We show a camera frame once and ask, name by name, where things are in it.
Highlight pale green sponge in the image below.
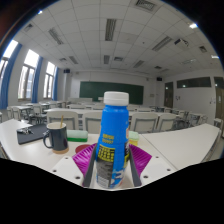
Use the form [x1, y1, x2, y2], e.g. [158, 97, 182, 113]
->
[66, 129, 89, 143]

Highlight flat round red coaster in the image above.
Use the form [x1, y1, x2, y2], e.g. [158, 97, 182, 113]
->
[75, 143, 92, 154]

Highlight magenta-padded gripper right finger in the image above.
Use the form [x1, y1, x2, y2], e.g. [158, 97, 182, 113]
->
[128, 143, 178, 188]

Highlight blue drink bottle white cap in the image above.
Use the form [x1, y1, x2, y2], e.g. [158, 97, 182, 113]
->
[94, 91, 131, 190]

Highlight ceiling projector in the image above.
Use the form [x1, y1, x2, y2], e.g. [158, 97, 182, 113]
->
[173, 38, 190, 48]

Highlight white classroom chairs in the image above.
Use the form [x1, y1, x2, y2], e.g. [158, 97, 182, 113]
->
[6, 97, 224, 134]

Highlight tall bright window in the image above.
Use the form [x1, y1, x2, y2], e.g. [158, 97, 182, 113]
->
[18, 49, 40, 100]
[43, 61, 57, 99]
[0, 39, 19, 84]

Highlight green chalkboard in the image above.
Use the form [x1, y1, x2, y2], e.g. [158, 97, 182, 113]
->
[79, 81, 145, 106]

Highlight white classroom desks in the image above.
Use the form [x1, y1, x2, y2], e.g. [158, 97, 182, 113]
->
[0, 97, 224, 164]

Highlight dark door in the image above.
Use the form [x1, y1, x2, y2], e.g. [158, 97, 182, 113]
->
[164, 81, 174, 108]

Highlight bunch of keys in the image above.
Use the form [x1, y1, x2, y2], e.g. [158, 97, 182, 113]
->
[17, 127, 34, 135]

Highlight dark high wall window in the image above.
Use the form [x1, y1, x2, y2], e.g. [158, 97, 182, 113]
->
[176, 76, 212, 89]

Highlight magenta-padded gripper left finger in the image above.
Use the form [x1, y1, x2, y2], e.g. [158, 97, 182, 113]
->
[50, 143, 98, 188]

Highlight round cork coaster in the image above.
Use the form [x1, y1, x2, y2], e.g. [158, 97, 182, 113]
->
[52, 147, 70, 155]

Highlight ceiling lights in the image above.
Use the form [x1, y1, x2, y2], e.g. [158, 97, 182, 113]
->
[23, 0, 221, 69]

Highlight dark blue mug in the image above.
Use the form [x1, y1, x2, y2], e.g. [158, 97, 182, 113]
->
[42, 121, 70, 153]

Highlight blue curtain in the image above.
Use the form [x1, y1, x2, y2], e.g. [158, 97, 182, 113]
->
[0, 43, 23, 109]
[31, 55, 44, 104]
[52, 67, 60, 102]

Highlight black flat sleeve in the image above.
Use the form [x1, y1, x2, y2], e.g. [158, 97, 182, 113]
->
[16, 123, 49, 146]

